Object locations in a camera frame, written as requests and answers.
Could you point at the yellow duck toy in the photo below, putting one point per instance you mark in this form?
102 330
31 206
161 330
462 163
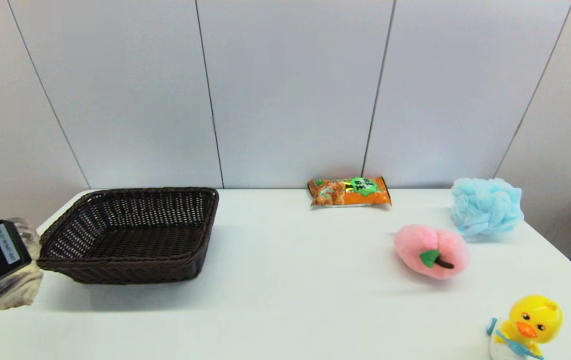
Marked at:
535 317

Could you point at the light blue bath loofah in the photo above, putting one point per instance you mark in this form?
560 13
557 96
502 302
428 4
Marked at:
486 207

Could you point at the orange snack packet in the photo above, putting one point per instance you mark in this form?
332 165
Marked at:
348 192

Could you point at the dark brown wicker basket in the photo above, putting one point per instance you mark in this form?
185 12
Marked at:
115 272

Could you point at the long striped bread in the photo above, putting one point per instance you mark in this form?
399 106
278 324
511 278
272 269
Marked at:
15 292

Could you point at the pink plush peach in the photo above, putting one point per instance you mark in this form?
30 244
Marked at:
415 247

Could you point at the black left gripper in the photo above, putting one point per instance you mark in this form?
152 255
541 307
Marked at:
13 245

